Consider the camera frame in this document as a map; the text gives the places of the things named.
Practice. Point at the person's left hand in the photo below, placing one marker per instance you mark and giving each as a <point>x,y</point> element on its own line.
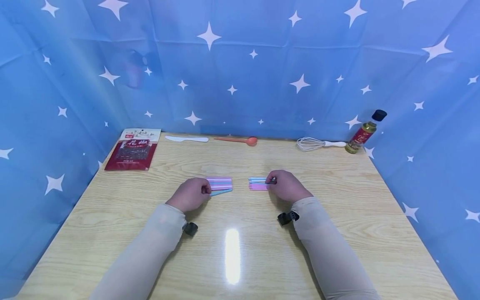
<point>189,195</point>

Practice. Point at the person's right hand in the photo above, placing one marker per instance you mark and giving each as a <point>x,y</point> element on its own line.
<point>288,186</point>

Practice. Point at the person's right fingers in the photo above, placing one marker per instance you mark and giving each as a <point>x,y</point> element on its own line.
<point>270,182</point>

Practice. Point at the person's left fingers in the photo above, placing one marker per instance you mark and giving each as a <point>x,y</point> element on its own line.
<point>206,190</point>

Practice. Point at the bundle of pastel sticks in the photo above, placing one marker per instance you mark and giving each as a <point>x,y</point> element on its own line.
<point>257,183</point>
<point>221,185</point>

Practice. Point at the person's left forearm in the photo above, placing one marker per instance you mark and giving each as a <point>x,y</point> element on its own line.
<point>144,254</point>

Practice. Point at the person's right forearm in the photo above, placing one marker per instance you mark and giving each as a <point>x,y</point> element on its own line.
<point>332,250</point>

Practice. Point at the black wrist band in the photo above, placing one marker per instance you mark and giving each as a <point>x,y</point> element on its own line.
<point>287,217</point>
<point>190,228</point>

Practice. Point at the orange plastic spoon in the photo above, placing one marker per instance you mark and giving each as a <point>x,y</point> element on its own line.
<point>240,140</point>

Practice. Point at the white plastic knife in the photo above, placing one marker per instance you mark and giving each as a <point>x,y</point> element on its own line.
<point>186,138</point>

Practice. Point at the red spice packet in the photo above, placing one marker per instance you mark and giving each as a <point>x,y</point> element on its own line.
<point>132,149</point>

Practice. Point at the black-capped oil bottle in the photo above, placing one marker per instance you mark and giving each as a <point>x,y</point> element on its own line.
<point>365,132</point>

